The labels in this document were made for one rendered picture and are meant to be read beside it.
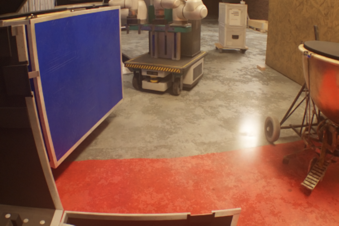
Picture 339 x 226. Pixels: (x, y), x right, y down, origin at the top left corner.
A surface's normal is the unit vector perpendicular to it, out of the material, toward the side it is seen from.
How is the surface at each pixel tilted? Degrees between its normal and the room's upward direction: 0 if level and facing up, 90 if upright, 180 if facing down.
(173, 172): 0
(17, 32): 90
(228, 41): 90
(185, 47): 90
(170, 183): 0
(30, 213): 0
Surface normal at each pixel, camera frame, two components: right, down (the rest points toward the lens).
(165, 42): -0.40, 0.34
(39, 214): 0.00, -0.93
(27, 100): 0.07, 0.36
